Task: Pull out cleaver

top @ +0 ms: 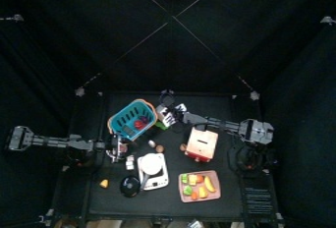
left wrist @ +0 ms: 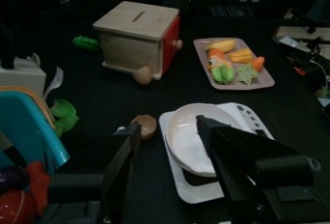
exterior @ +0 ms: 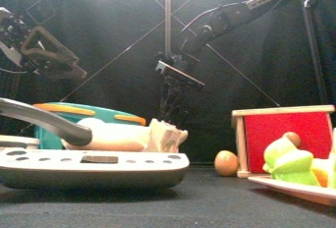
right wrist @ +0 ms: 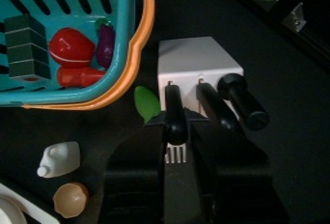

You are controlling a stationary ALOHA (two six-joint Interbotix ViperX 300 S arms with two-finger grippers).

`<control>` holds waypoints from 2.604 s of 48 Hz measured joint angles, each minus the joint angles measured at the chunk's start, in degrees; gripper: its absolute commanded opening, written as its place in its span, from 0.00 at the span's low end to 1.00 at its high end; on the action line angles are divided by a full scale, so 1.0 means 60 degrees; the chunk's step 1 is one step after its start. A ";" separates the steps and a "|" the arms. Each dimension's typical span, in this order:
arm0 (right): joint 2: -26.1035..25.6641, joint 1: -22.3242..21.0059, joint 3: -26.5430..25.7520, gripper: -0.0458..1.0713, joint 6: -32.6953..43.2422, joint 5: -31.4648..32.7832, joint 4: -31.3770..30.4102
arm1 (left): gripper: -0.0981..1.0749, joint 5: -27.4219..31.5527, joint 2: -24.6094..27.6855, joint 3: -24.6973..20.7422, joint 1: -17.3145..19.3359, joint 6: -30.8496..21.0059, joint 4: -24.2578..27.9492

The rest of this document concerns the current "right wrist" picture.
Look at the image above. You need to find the slim black handled toy knife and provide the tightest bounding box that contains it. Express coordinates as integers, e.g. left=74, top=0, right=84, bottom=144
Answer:
left=197, top=82, right=242, bottom=135

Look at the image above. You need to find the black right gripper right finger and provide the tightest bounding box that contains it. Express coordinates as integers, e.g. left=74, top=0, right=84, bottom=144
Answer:
left=191, top=120, right=290, bottom=224

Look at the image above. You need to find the red toy pepper piece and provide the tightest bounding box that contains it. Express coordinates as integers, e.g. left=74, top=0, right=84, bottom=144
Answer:
left=56, top=66, right=107, bottom=89

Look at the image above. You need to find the thick black handled toy knife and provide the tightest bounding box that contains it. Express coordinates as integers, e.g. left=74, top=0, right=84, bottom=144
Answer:
left=217, top=72, right=271, bottom=131

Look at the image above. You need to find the dark green striped toy block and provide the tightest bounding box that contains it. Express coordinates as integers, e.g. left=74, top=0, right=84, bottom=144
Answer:
left=3, top=14, right=52, bottom=82

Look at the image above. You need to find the green toy leaf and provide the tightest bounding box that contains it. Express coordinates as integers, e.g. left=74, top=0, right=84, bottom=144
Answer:
left=132, top=85, right=163, bottom=125

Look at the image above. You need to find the white toy fork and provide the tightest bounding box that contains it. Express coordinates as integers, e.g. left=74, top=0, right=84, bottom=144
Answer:
left=165, top=142, right=189, bottom=164

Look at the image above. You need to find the white round plate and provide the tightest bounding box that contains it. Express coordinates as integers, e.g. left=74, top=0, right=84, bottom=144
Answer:
left=0, top=195, right=28, bottom=224

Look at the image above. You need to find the red toy tomato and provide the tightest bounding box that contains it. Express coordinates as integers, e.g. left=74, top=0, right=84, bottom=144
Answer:
left=48, top=27, right=96, bottom=69

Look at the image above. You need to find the brown toy eggshell half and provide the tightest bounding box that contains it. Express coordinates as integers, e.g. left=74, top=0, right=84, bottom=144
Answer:
left=52, top=182, right=91, bottom=219

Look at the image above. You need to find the white toy milk jug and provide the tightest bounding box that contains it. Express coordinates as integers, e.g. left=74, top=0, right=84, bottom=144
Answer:
left=36, top=141, right=82, bottom=180

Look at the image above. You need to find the white knife block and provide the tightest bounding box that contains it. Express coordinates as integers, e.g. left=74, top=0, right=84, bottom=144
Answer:
left=158, top=36, right=245, bottom=120

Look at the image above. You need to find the teal basket with orange rim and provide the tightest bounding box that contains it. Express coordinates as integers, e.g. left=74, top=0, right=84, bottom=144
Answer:
left=0, top=0, right=157, bottom=111

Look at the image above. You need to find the purple toy eggplant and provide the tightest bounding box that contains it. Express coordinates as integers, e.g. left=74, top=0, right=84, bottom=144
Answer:
left=94, top=17, right=116, bottom=70

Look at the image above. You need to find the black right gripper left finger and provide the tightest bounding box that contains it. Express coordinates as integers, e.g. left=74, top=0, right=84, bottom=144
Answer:
left=98, top=115, right=167, bottom=224

